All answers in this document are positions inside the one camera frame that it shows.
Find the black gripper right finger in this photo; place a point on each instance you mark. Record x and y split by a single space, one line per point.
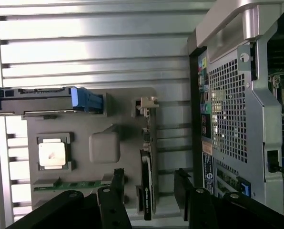
201 210

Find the hard disk in blue caddy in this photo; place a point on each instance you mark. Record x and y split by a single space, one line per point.
37 102

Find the grey plastic parts rack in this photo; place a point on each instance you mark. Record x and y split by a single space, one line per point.
84 124

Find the silver CPU chip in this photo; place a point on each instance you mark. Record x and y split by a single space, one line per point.
51 152

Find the green RAM stick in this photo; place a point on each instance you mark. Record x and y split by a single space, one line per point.
73 185

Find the black and silver PC case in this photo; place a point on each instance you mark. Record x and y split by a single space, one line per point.
227 119

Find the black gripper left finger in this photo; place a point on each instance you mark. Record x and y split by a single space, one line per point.
108 210

